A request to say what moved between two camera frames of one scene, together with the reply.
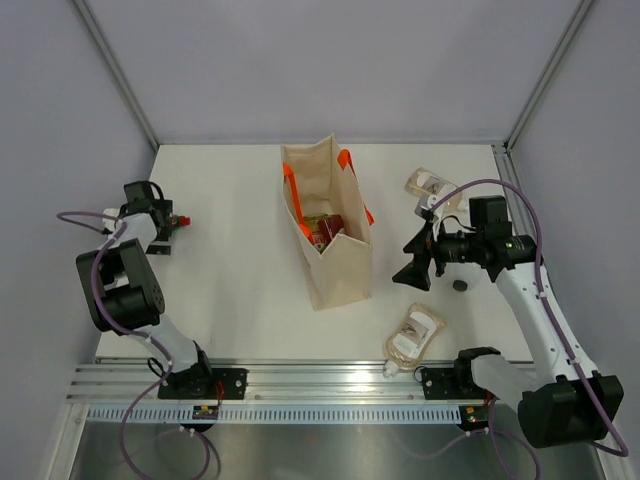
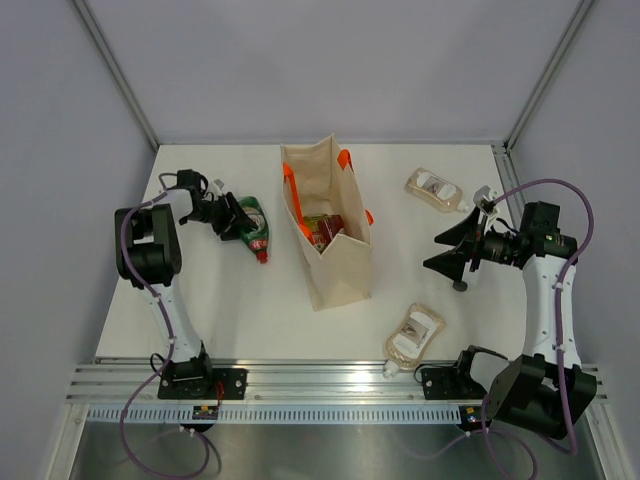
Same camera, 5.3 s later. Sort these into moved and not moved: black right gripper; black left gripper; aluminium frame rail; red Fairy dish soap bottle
Moved: black left gripper; black right gripper
Not moved: aluminium frame rail; red Fairy dish soap bottle
